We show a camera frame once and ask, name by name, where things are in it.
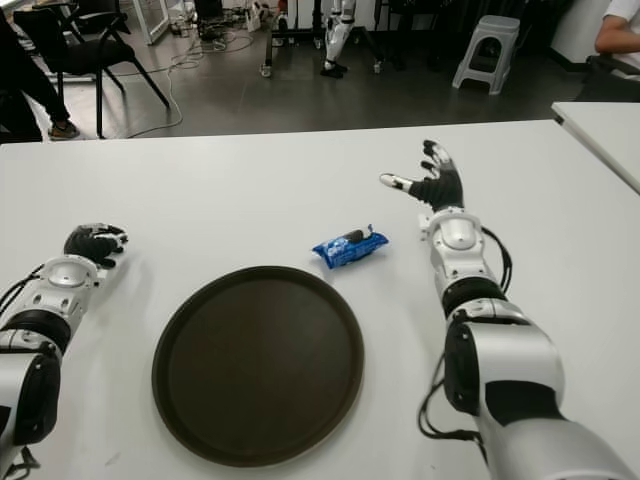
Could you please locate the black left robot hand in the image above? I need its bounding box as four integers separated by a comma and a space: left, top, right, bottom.
63, 223, 130, 270

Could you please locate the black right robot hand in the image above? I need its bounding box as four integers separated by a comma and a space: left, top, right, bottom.
379, 139, 466, 214

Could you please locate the blue Oreo cookie pack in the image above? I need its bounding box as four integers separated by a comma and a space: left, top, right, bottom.
311, 224, 390, 271

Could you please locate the grey plastic stool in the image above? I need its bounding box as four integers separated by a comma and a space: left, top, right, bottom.
452, 14, 521, 96

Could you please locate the white side table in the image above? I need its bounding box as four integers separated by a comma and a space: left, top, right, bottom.
551, 101, 640, 196

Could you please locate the person in dark clothes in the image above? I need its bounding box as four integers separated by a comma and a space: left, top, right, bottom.
0, 7, 81, 144

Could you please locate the white humanoid robot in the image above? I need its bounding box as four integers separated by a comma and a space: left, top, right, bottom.
319, 0, 359, 79

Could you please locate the black metal chair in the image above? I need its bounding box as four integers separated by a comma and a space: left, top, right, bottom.
12, 0, 171, 140

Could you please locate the black office chair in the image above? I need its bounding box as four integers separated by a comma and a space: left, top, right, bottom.
574, 52, 640, 104

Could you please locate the round dark brown tray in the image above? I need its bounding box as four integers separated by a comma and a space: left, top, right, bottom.
152, 265, 365, 455

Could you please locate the white framed board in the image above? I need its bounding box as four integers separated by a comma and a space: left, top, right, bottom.
127, 0, 190, 46

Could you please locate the person in white shirt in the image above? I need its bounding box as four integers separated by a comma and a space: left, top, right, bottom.
594, 0, 640, 54

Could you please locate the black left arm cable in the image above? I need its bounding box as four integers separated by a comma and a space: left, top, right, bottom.
0, 264, 49, 314

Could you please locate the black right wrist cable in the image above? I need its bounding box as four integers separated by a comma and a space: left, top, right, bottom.
479, 227, 515, 299

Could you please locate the white floor cable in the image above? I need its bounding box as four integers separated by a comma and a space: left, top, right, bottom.
107, 27, 256, 140

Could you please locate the black rolling frame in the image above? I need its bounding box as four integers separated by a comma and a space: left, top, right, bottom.
258, 0, 387, 79

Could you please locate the black right elbow cable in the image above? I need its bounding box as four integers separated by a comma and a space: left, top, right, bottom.
418, 349, 489, 451

